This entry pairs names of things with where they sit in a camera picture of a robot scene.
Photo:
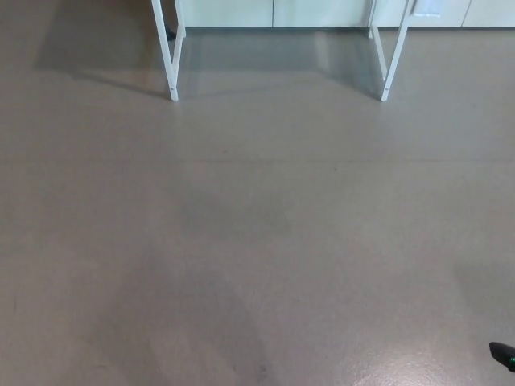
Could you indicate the small black floor object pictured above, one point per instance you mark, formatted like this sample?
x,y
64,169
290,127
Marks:
x,y
171,34

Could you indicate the white metal table leg frame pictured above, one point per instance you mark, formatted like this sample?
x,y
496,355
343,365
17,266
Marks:
x,y
171,68
389,68

